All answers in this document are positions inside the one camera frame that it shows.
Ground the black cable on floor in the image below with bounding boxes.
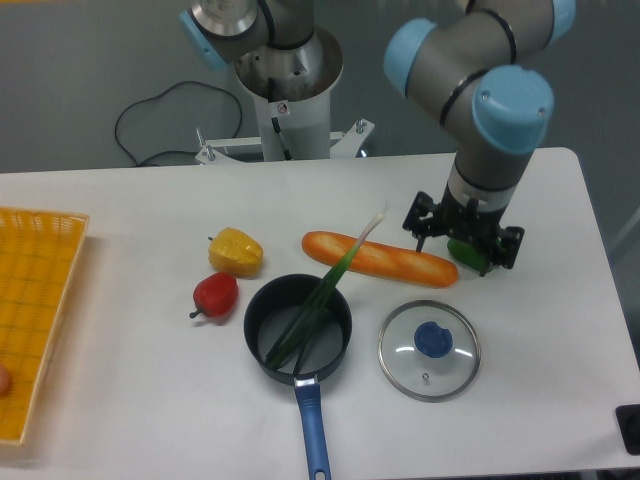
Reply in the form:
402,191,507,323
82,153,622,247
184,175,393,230
114,80,244,167

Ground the green scallion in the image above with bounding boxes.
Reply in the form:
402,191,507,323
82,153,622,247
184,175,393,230
265,212,385,373

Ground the yellow wicker basket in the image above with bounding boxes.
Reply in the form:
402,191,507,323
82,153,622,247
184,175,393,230
1,207,90,446

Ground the orange baguette bread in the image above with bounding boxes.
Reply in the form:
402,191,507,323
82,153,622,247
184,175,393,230
301,231,459,288

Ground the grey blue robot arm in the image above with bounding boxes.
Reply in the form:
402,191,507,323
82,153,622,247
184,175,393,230
179,1,576,273

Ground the red bell pepper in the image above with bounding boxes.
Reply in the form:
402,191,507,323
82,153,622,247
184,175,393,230
189,272,239,318

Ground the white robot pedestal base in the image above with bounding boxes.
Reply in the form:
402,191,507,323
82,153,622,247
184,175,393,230
195,26,375,165

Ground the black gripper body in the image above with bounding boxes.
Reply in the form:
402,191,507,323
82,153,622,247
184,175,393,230
432,187,506,252

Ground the black device at table edge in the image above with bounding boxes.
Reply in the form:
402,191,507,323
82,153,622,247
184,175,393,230
615,404,640,455

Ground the dark pot blue handle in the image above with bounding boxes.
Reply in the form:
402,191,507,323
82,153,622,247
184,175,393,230
244,273,352,479

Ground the yellow bell pepper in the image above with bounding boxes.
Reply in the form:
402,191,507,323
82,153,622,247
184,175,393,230
208,227,264,278

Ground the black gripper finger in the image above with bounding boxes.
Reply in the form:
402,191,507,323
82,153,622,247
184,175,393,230
480,226,524,277
402,191,441,252

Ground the green bell pepper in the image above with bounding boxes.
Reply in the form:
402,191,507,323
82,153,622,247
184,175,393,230
447,238,504,273

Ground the glass pot lid blue knob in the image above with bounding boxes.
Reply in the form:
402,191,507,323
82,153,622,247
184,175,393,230
377,299,482,403

